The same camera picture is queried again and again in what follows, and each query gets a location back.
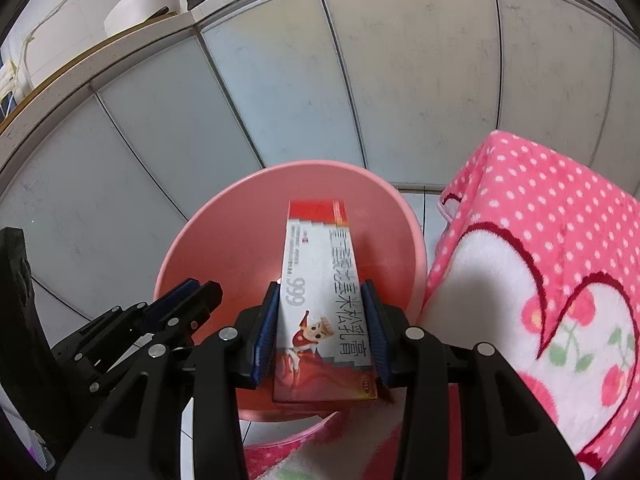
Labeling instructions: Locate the white kitchen cabinet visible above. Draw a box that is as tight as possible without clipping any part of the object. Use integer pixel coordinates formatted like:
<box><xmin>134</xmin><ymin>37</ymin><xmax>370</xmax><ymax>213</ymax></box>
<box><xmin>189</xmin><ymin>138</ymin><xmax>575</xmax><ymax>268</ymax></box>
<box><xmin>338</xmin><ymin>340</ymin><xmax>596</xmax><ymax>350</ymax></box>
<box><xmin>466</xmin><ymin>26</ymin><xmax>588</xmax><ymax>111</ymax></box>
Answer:
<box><xmin>0</xmin><ymin>0</ymin><xmax>640</xmax><ymax>361</ymax></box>

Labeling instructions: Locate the pink plastic bucket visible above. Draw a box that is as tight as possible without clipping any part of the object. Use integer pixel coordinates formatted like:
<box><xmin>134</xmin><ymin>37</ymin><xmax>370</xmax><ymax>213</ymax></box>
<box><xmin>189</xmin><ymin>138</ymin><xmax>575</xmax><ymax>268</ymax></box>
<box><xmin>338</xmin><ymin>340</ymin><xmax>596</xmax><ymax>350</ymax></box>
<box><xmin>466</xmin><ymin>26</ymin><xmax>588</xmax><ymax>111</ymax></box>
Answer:
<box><xmin>153</xmin><ymin>160</ymin><xmax>426</xmax><ymax>448</ymax></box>

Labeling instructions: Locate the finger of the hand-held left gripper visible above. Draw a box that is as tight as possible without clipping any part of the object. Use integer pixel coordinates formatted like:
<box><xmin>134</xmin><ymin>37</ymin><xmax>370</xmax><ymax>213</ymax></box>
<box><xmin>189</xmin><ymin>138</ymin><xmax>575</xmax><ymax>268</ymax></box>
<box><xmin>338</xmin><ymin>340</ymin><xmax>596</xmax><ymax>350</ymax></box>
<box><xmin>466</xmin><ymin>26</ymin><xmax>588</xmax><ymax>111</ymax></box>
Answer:
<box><xmin>75</xmin><ymin>282</ymin><xmax>223</xmax><ymax>396</ymax></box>
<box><xmin>52</xmin><ymin>279</ymin><xmax>202</xmax><ymax>357</ymax></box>

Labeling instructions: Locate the pink printed blanket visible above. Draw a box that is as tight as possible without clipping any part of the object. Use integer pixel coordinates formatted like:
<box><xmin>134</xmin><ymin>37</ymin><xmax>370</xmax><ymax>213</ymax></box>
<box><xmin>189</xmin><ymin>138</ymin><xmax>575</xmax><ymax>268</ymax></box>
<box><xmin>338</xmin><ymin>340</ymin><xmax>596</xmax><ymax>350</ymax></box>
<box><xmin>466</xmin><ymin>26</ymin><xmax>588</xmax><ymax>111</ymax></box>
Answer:
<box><xmin>245</xmin><ymin>130</ymin><xmax>640</xmax><ymax>480</ymax></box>

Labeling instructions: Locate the white round pot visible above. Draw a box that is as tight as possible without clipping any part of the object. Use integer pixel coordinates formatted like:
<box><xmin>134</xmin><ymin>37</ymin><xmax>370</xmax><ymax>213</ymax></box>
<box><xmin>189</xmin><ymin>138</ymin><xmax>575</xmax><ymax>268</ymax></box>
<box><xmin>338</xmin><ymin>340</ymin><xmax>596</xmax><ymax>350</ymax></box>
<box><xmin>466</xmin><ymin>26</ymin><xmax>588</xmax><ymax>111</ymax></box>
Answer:
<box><xmin>103</xmin><ymin>0</ymin><xmax>178</xmax><ymax>38</ymax></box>

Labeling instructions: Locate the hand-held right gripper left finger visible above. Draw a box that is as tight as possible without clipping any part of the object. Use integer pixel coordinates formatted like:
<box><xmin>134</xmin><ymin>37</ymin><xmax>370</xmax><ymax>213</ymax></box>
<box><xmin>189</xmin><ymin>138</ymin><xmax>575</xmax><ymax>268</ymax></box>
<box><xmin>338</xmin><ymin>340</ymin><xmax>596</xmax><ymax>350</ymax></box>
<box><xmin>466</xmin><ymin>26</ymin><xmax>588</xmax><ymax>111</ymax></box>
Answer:
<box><xmin>55</xmin><ymin>281</ymin><xmax>281</xmax><ymax>480</ymax></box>

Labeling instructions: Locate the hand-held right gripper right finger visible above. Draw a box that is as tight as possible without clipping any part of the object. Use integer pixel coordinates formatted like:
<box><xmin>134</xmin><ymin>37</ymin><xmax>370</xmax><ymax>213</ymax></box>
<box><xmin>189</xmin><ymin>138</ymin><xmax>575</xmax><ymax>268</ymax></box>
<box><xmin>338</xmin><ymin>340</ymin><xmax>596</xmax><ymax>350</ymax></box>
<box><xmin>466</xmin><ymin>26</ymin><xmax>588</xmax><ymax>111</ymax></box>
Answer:
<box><xmin>361</xmin><ymin>280</ymin><xmax>583</xmax><ymax>480</ymax></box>

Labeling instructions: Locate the red and white carton box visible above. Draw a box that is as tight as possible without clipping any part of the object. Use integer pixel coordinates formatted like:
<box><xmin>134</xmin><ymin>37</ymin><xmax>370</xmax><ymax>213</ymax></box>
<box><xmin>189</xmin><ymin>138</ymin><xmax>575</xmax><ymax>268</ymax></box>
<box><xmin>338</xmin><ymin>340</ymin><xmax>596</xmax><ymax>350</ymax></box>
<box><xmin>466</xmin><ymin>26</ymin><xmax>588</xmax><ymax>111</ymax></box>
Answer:
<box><xmin>272</xmin><ymin>200</ymin><xmax>379</xmax><ymax>403</ymax></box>

